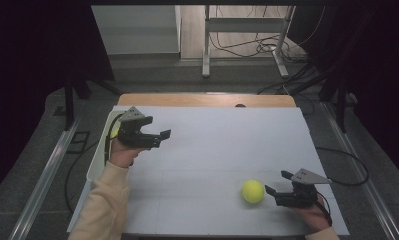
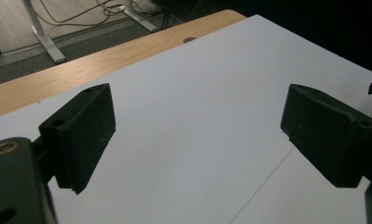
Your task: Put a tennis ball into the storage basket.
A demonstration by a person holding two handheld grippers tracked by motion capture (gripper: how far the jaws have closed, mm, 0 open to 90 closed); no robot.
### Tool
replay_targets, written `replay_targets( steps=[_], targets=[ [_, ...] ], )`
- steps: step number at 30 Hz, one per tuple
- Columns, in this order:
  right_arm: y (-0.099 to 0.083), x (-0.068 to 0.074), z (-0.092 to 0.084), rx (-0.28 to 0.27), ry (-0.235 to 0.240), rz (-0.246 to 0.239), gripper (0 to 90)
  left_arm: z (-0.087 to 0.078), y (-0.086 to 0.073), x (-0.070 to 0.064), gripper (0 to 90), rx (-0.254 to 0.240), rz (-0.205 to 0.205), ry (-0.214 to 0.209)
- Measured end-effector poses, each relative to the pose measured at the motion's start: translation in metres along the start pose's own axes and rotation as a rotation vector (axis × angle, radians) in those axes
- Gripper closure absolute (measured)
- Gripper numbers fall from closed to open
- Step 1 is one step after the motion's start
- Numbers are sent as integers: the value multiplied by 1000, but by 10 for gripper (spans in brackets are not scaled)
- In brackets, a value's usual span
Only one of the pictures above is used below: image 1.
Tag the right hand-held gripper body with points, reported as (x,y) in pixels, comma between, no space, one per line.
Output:
(300,196)

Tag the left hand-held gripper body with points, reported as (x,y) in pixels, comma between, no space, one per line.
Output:
(135,140)

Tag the yellow tennis ball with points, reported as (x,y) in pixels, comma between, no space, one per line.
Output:
(114,133)
(252,191)

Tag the white plastic bin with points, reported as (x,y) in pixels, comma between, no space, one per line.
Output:
(97,160)

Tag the person's left hand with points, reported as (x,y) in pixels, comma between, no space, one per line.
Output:
(123,156)

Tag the person's right hand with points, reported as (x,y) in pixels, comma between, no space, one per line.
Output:
(312,216)

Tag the wooden table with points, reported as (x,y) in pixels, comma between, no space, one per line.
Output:
(187,100)

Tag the white board sheet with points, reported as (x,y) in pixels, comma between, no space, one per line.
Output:
(203,150)

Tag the black tripod stand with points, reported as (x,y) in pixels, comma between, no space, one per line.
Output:
(68,106)
(342,106)

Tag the white cabinet panel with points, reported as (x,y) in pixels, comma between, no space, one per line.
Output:
(137,30)

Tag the dark curtain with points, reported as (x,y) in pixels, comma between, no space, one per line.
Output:
(27,66)
(380,66)

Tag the aluminium floor rail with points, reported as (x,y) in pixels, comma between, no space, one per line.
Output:
(382,213)
(43,186)

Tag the white metal stand frame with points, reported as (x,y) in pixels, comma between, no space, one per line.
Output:
(243,25)

